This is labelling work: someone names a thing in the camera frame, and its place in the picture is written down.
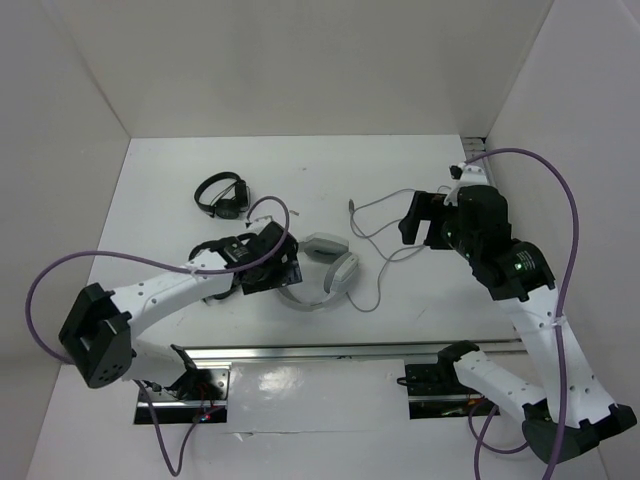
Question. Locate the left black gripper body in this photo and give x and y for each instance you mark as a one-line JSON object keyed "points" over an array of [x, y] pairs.
{"points": [[278, 273]]}

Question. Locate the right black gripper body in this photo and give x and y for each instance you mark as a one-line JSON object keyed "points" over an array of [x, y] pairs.
{"points": [[443, 230]]}

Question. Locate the white grey headphones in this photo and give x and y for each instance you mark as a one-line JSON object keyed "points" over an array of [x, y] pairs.
{"points": [[343, 268]]}

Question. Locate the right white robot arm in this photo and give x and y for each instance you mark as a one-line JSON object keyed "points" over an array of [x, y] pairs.
{"points": [[569, 413]]}

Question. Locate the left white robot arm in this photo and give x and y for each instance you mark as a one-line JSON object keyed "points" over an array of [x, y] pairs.
{"points": [[101, 333]]}

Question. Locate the black headphones near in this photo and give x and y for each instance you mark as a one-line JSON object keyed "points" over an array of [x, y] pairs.
{"points": [[208, 264]]}

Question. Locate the black headphones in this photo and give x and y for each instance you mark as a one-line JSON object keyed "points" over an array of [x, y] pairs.
{"points": [[208, 264], [229, 204]]}

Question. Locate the black headphones far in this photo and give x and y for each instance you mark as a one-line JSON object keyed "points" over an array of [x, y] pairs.
{"points": [[229, 204]]}

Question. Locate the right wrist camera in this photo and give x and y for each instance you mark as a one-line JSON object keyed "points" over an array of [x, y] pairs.
{"points": [[464, 175]]}

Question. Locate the aluminium rail right side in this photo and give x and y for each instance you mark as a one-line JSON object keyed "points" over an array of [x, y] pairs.
{"points": [[474, 146]]}

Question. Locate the aluminium rail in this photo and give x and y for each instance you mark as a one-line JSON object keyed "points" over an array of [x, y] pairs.
{"points": [[474, 146], [216, 357]]}

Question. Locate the aluminium rail front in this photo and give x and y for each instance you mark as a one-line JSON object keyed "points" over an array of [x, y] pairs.
{"points": [[216, 357]]}

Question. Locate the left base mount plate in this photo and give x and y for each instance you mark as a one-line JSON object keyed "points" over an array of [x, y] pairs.
{"points": [[196, 395]]}

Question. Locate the base mount plate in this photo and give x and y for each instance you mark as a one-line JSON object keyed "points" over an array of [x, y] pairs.
{"points": [[431, 397], [196, 395]]}

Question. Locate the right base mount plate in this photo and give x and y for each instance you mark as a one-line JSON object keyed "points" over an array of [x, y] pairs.
{"points": [[431, 397]]}

